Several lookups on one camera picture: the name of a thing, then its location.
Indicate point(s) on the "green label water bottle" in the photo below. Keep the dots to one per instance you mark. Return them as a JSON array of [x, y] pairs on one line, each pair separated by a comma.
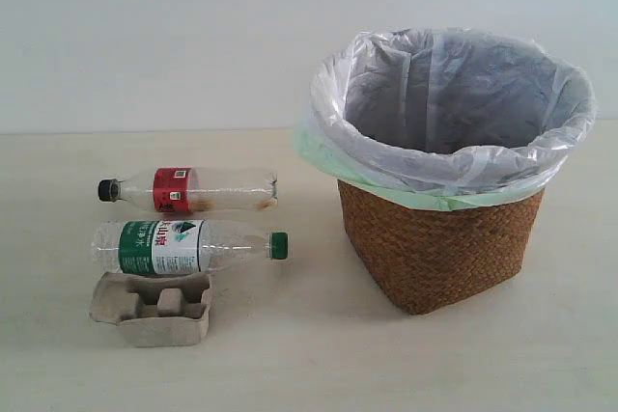
[[183, 247]]

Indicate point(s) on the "red label plastic bottle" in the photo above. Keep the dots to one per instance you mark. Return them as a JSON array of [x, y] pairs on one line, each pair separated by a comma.
[[186, 190]]

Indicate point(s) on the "woven brown waste basket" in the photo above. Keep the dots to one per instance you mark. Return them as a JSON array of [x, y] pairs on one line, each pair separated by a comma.
[[424, 260]]

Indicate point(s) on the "white plastic bin liner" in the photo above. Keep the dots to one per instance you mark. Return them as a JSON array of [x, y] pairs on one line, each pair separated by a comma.
[[450, 112]]

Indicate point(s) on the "grey paper pulp tray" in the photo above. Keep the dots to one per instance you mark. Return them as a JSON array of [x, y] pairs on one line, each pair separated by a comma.
[[154, 312]]

